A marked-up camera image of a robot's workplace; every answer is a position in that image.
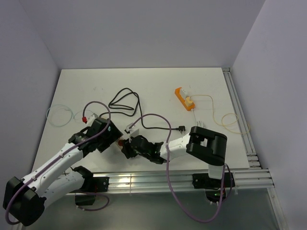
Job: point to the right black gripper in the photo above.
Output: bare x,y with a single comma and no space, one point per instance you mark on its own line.
128,149

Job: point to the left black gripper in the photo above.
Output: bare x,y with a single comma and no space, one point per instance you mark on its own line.
113,134

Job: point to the beige red power strip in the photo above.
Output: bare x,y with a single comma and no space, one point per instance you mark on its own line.
119,143

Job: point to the tan yellow charger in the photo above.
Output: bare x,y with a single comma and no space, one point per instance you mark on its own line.
189,102

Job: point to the white dual usb charger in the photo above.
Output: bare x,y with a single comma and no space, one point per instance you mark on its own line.
183,93

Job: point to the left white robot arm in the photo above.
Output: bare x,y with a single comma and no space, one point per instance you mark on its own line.
26,199

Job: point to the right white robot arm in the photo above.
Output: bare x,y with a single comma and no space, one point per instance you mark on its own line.
204,144

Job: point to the orange power strip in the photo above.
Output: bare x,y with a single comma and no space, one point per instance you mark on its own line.
183,101

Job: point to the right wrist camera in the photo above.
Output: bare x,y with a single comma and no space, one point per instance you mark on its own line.
132,131

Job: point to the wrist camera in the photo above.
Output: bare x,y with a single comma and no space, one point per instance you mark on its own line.
89,120
132,131

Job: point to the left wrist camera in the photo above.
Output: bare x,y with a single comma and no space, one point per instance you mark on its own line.
89,120

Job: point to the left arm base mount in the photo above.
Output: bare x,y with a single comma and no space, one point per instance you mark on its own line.
97,185

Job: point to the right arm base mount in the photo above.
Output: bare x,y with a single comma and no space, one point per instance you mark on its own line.
212,186

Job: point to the aluminium right rail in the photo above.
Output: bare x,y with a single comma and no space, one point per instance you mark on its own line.
242,123

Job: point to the aluminium rail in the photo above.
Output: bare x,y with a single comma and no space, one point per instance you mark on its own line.
242,123
181,181

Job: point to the aluminium front rail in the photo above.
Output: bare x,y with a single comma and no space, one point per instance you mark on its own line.
181,181

